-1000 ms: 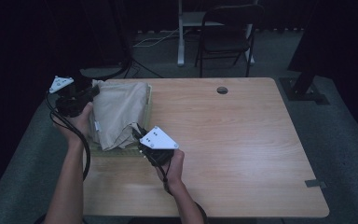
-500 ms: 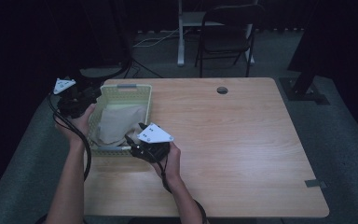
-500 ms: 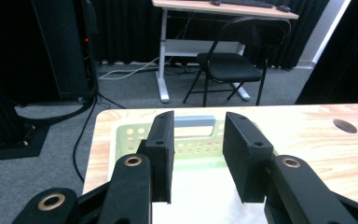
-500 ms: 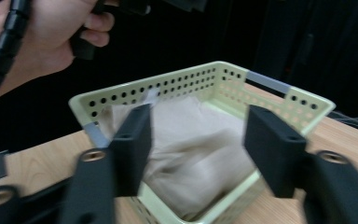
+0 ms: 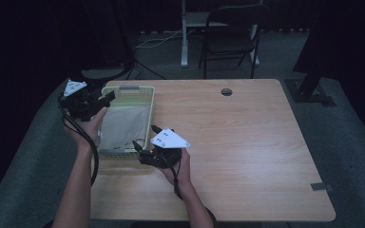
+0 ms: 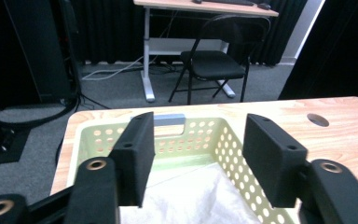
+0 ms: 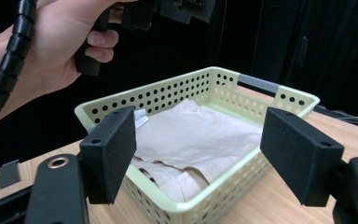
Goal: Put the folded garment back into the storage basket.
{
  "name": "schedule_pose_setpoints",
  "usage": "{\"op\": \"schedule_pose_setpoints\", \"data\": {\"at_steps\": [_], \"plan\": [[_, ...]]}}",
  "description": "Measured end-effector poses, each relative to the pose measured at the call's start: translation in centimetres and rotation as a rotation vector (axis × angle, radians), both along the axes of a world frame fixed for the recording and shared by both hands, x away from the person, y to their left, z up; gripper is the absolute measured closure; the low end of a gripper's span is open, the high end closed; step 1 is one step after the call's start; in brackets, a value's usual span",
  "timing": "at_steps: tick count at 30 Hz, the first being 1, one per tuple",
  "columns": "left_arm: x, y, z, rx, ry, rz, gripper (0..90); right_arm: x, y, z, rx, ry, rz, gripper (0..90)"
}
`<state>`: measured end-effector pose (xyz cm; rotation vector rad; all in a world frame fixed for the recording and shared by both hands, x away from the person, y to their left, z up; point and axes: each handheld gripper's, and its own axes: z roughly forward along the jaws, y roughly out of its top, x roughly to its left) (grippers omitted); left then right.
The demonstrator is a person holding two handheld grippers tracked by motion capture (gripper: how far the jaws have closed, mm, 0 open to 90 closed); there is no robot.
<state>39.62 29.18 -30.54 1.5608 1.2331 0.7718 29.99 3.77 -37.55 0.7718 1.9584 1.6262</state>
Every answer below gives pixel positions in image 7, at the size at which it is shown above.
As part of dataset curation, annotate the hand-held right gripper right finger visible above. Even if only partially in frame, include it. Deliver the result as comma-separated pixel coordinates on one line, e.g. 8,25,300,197
259,106,345,207

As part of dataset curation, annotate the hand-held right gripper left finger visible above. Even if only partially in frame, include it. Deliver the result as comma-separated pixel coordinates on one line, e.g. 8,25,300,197
78,105,137,205

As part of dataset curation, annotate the black spiral-wrapped gripper cable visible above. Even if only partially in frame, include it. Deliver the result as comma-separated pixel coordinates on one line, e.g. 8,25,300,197
0,0,39,138

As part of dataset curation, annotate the grey tape piece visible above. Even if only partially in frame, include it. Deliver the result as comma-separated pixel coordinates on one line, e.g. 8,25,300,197
0,159,21,189

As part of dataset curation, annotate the light green perforated plastic basket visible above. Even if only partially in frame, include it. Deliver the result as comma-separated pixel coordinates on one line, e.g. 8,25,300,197
74,65,321,224

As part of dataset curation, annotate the white floor cable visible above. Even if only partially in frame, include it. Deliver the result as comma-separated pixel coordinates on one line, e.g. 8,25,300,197
335,114,358,123

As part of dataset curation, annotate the beige garment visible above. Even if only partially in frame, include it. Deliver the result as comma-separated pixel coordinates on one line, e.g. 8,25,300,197
130,98,264,203

